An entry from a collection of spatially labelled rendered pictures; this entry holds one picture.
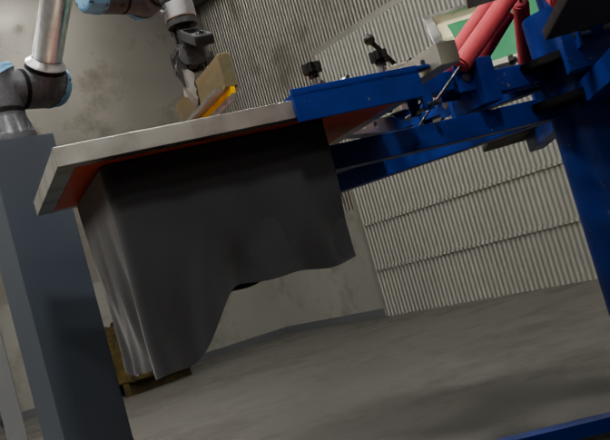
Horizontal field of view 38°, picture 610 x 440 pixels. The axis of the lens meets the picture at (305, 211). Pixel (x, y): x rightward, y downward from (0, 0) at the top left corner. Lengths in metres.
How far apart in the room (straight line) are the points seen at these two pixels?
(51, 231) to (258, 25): 7.43
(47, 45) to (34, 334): 0.80
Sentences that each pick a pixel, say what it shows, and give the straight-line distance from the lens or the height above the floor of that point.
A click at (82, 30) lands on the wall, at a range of 9.99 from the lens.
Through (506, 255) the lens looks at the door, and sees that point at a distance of 7.41.
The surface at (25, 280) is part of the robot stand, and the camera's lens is 2.41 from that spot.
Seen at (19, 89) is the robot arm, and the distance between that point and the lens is 2.58.
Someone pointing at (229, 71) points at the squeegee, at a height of 1.10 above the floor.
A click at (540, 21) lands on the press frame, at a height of 1.12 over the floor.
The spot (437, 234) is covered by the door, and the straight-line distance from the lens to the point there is 7.91.
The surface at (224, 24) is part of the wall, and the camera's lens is 10.27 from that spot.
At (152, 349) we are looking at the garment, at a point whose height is 0.58.
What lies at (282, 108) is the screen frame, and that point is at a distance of 1.79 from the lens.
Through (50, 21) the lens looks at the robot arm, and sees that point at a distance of 2.56.
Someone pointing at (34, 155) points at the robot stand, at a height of 1.14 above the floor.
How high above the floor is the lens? 0.65
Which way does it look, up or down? 4 degrees up
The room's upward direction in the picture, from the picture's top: 16 degrees counter-clockwise
